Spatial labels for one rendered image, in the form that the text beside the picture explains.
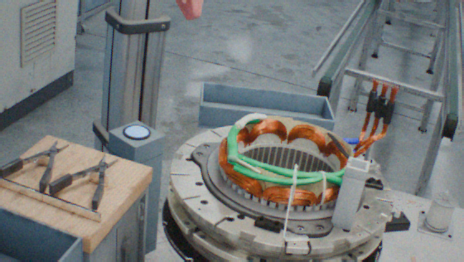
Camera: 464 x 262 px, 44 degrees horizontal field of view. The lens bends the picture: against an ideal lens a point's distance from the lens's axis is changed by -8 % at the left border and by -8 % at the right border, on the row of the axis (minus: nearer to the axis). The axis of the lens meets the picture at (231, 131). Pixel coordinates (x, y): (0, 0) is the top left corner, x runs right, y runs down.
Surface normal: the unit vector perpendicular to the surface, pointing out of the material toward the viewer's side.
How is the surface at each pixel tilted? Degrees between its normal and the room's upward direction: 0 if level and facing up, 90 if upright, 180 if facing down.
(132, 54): 90
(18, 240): 90
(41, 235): 90
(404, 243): 0
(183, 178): 0
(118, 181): 0
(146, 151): 90
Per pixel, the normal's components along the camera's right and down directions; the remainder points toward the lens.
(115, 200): 0.13, -0.88
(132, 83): 0.54, 0.45
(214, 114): 0.01, 0.47
